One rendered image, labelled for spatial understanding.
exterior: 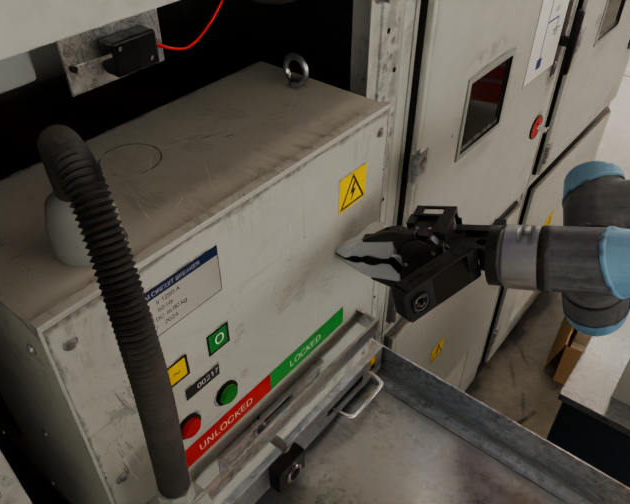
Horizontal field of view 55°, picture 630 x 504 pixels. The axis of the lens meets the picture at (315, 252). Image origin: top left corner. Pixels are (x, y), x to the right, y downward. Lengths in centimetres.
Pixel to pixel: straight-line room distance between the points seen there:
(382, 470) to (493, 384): 129
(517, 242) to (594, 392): 69
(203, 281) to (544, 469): 68
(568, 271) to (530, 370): 167
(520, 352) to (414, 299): 175
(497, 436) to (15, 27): 90
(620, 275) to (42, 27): 58
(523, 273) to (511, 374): 163
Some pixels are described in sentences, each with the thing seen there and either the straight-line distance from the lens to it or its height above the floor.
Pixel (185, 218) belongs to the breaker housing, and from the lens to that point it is 60.
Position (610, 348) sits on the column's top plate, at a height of 75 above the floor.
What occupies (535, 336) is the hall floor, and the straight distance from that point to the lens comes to 249.
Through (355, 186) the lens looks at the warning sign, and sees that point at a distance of 78.
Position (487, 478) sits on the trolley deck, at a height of 85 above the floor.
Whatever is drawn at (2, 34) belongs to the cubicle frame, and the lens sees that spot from 49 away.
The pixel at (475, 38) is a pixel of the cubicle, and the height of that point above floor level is 138.
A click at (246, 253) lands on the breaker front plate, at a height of 132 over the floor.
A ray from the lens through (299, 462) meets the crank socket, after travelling 98.
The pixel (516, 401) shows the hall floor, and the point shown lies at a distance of 226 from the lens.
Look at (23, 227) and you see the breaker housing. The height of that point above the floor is 139.
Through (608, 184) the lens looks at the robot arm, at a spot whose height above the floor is 131.
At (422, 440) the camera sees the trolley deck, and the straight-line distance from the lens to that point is 108.
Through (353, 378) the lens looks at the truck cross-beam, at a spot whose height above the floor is 92.
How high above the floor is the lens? 174
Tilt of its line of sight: 40 degrees down
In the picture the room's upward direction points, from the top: straight up
